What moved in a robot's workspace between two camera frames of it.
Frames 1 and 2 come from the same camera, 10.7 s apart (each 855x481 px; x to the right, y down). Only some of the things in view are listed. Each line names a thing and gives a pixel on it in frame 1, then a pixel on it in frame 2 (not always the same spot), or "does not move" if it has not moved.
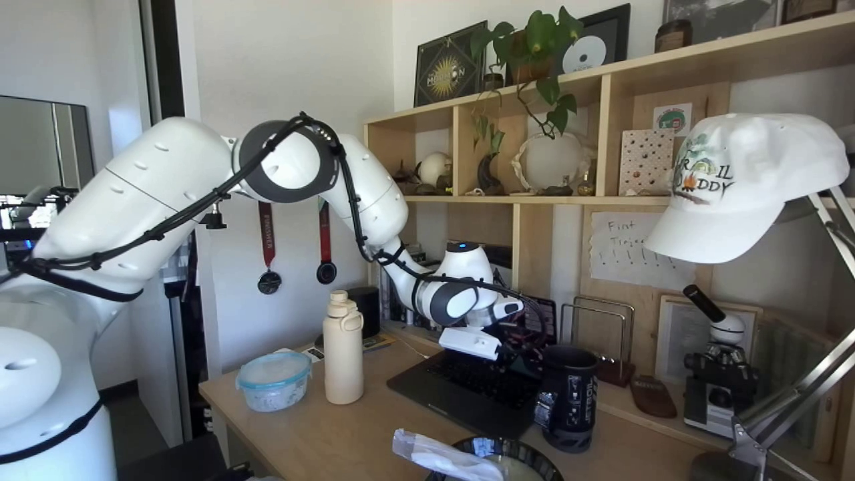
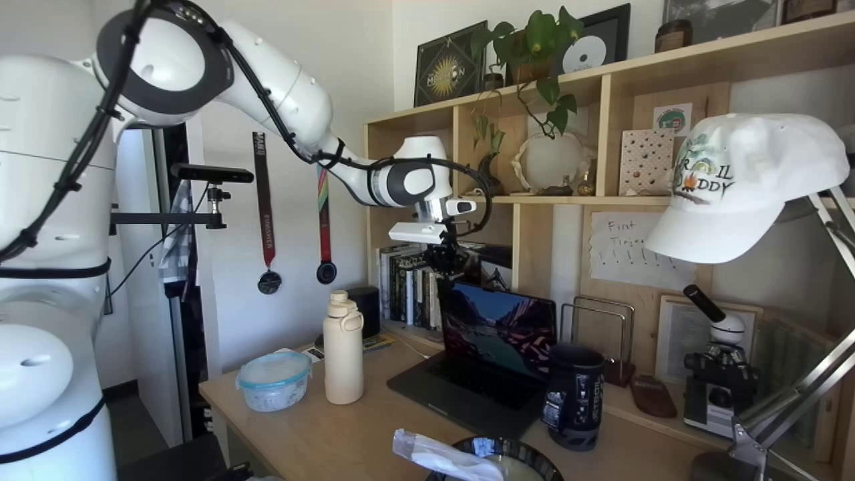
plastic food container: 275,381 does not move
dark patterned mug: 565,405 does not move
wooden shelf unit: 565,178 does not move
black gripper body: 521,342 → 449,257
